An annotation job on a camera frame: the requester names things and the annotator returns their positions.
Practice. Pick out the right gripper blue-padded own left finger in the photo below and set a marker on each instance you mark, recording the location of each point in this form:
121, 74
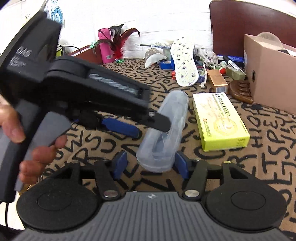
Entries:
119, 164

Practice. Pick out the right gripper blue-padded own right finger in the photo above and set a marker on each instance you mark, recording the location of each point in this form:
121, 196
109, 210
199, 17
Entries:
182, 163

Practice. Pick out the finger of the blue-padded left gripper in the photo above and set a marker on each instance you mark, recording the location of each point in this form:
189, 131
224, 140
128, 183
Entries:
108, 124

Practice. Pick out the clear plastic case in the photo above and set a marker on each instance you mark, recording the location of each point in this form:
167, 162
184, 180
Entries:
157, 151

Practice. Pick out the translucent yellow plastic funnel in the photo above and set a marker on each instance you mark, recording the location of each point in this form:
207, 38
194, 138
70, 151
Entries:
269, 40

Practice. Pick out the person's left hand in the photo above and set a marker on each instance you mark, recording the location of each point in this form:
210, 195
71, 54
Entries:
30, 170

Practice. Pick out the yellow-green flat box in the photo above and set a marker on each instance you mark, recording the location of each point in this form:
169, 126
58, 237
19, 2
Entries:
219, 124

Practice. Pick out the letter-patterned brown tablecloth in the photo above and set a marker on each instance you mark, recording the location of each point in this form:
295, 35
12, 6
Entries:
270, 154

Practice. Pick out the brown long cardboard box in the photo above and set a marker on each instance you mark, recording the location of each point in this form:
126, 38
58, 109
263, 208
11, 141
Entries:
86, 53

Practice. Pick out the pink water bottle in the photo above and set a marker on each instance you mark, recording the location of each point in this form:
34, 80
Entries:
106, 52

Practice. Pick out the white cloth pouch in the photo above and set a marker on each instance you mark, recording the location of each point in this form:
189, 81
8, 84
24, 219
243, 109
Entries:
153, 56

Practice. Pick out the white dotted shoe insole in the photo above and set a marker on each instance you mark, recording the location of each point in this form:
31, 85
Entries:
185, 68

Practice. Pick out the copper small box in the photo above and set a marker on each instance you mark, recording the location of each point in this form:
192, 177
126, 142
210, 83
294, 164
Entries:
217, 81

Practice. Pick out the brown wooden comb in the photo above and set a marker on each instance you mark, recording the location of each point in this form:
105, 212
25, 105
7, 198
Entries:
240, 90

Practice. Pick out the black marker pen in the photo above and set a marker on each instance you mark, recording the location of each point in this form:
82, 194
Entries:
231, 63

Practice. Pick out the pink cardboard storage box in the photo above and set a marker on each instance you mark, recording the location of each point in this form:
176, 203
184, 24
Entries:
271, 74

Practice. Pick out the dark red wooden headboard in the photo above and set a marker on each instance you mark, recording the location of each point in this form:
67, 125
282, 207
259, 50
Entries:
232, 20

